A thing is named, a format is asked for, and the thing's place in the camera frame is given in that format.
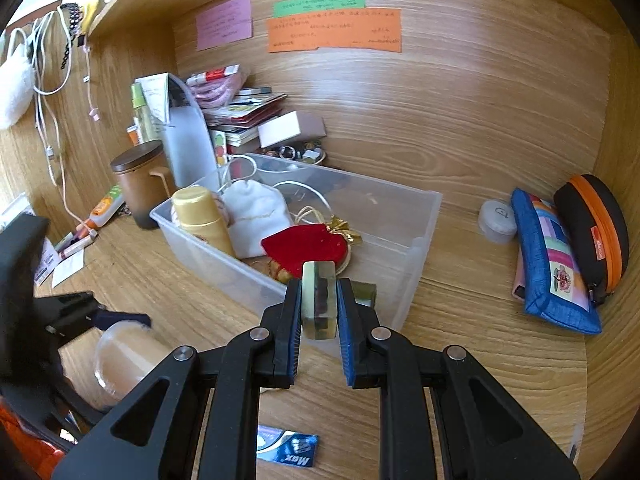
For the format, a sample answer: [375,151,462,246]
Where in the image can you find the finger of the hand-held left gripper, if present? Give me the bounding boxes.
[34,291,103,331]
[57,309,152,348]

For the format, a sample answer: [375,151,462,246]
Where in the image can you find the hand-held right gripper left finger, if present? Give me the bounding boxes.
[50,280,303,480]

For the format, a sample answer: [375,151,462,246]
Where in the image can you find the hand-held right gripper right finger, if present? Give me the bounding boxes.
[337,277,583,480]

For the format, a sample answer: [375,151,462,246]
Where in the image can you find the dark green dropper bottle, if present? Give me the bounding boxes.
[301,261,337,342]

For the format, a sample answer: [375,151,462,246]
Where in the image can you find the gold bead ornament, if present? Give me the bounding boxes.
[267,256,293,282]

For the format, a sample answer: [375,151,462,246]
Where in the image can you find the red heart-shaped pouch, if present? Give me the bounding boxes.
[261,224,348,273]

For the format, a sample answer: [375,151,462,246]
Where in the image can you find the clear plastic bin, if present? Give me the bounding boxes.
[150,154,443,358]

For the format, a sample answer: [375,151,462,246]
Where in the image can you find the white drawstring pouch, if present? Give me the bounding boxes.
[220,155,296,259]

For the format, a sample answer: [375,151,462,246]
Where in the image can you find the gold bottle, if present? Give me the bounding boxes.
[171,186,236,256]

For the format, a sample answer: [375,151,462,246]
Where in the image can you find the person's left forearm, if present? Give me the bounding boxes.
[0,405,66,480]

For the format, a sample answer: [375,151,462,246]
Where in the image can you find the wooden desktop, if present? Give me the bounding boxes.
[30,160,591,480]

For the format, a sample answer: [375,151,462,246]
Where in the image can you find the white printed card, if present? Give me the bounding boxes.
[34,240,86,288]

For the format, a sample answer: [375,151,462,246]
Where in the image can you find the clear plastic dome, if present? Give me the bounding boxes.
[94,321,173,401]

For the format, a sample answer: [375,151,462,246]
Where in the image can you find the small olive green box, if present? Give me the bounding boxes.
[350,282,377,308]

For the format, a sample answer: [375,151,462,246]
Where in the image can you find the marker pens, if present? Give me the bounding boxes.
[55,230,98,261]

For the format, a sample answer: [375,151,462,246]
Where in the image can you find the orange green tube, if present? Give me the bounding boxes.
[85,185,126,231]

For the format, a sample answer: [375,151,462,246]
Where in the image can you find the blue foil packet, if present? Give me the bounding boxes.
[256,424,320,468]

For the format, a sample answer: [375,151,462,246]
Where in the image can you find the brown mug with lid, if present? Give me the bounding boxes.
[110,140,173,231]

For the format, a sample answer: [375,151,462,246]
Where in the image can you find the bowl of trinkets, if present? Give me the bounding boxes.
[260,142,328,166]

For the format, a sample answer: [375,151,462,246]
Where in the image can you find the small white round container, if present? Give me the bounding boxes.
[477,199,518,245]

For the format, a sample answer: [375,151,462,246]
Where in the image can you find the translucent file folder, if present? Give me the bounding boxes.
[134,72,221,186]

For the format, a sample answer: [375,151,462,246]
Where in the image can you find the white fluffy item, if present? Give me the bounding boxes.
[0,40,33,131]

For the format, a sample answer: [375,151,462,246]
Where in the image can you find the white brown box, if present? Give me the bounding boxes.
[257,110,327,148]

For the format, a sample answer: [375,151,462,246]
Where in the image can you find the blue patchwork pouch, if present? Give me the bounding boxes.
[510,188,602,335]

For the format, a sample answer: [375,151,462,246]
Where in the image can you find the stack of booklets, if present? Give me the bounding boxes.
[205,87,288,148]

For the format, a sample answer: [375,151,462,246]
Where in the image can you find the pink packet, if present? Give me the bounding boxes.
[186,64,250,108]

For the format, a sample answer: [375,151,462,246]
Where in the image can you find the black orange glasses case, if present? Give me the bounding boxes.
[552,174,630,307]

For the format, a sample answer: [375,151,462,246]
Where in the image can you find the yellow hanging item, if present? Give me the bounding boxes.
[82,0,108,26]

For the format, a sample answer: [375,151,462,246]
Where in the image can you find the orange sticky note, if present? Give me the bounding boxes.
[266,7,403,54]

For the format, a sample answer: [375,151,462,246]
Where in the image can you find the pink sticky note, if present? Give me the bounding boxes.
[195,0,253,52]

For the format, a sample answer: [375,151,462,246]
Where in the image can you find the green sticky note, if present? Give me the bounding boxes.
[272,0,367,18]

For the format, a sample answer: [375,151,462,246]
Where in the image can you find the white hanging cables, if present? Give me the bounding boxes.
[10,5,101,233]

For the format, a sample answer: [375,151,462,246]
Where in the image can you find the black beaded bracelet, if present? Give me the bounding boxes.
[60,4,83,68]

